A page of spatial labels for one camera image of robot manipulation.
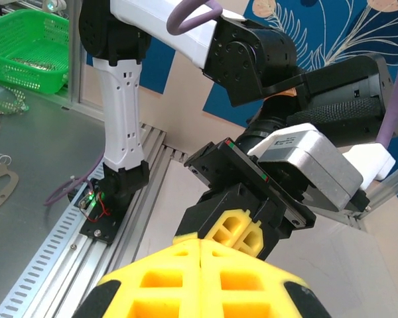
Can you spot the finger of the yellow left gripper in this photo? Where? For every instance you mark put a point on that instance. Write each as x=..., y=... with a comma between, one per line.
x=272, y=232
x=219, y=212

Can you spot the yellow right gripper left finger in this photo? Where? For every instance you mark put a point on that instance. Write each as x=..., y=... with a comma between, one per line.
x=159, y=285

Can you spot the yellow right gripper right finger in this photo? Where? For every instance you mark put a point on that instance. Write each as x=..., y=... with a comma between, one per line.
x=245, y=285

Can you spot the controller board with green light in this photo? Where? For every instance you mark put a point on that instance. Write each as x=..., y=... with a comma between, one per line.
x=86, y=198

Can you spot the brown flat gasket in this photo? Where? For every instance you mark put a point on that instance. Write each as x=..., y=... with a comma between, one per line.
x=3, y=185

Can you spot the green plastic basket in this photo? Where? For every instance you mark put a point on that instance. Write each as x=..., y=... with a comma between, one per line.
x=26, y=36

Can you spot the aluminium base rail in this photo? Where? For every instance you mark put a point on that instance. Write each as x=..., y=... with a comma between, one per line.
x=112, y=265

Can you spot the aluminium side rail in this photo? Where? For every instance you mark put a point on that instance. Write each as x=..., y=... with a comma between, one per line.
x=351, y=220

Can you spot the aluminium frame post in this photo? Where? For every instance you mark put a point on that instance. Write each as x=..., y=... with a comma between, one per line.
x=76, y=83
x=391, y=185

